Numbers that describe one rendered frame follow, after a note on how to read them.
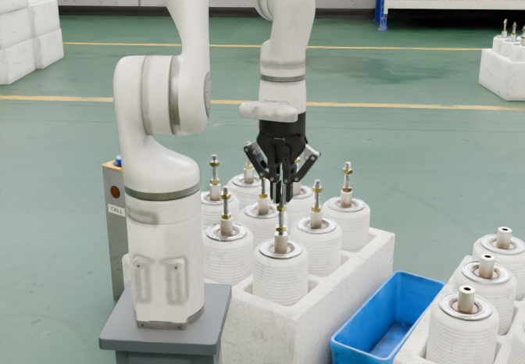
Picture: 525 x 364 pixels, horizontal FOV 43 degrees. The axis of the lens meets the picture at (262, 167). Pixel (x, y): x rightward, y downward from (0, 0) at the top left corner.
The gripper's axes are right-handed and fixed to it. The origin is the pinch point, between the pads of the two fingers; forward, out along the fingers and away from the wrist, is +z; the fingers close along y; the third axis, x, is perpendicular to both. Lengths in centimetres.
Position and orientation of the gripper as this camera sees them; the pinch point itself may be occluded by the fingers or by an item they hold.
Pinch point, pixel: (281, 192)
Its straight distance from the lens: 110.9
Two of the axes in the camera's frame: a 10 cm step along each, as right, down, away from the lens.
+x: -3.8, 3.1, -8.7
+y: -9.3, -1.3, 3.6
